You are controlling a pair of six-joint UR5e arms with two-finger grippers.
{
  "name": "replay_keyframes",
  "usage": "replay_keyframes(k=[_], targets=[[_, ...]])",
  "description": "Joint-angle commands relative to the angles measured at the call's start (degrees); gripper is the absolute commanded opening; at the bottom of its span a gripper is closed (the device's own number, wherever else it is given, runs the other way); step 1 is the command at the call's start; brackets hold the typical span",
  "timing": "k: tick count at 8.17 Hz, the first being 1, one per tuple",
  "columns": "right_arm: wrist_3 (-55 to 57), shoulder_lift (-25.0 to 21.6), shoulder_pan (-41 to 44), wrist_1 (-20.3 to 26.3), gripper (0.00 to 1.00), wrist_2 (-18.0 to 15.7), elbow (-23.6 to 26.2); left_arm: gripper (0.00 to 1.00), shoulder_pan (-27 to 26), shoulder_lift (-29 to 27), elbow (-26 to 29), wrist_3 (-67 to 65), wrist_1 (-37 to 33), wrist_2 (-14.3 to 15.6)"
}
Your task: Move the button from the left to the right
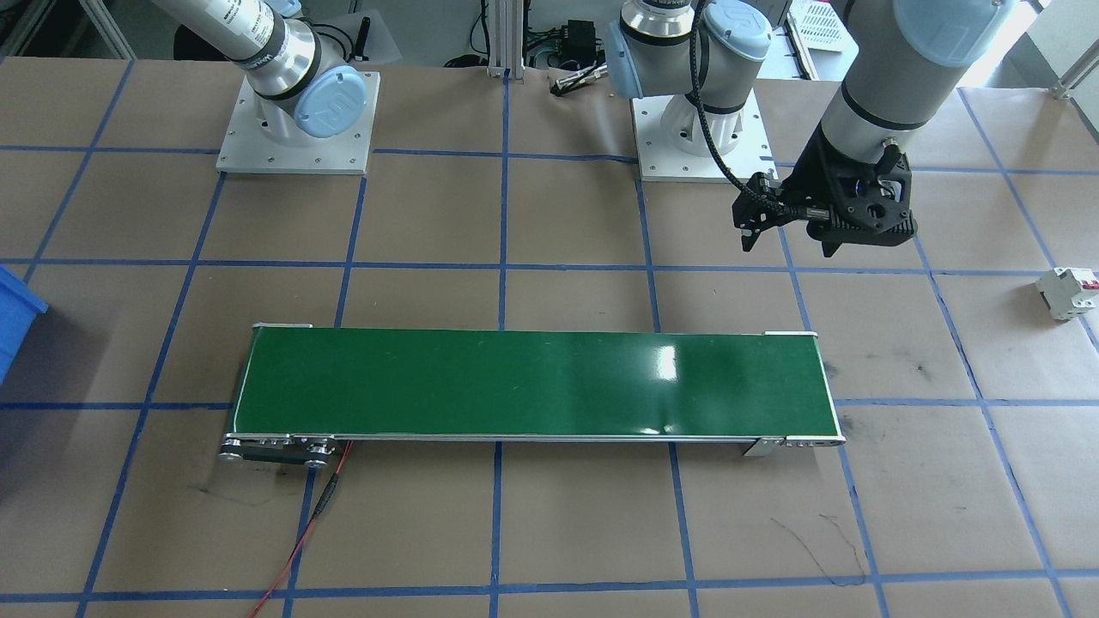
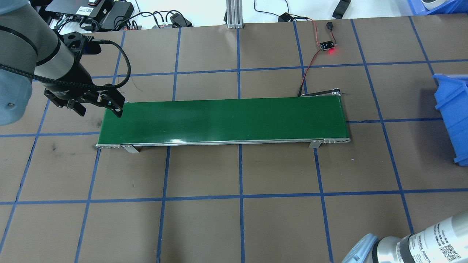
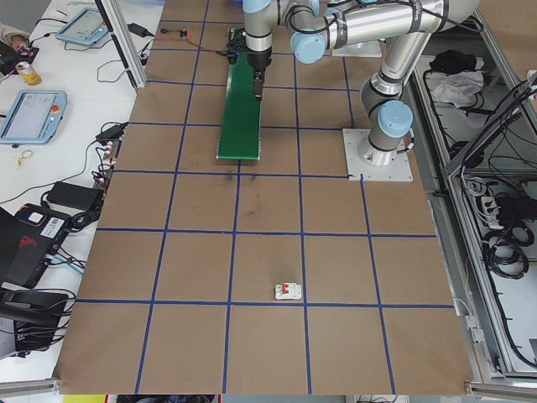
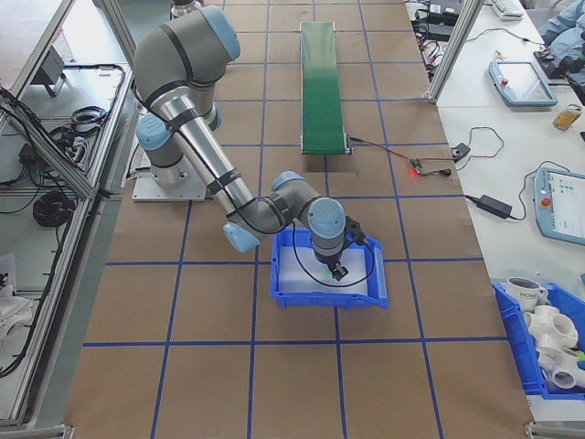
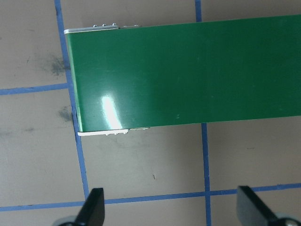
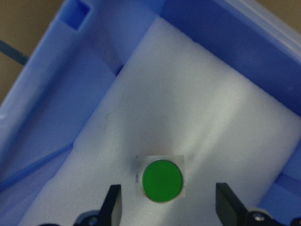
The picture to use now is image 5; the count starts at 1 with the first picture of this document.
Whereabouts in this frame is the green conveyor belt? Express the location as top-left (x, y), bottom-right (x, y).
top-left (63, 14), bottom-right (301, 137)

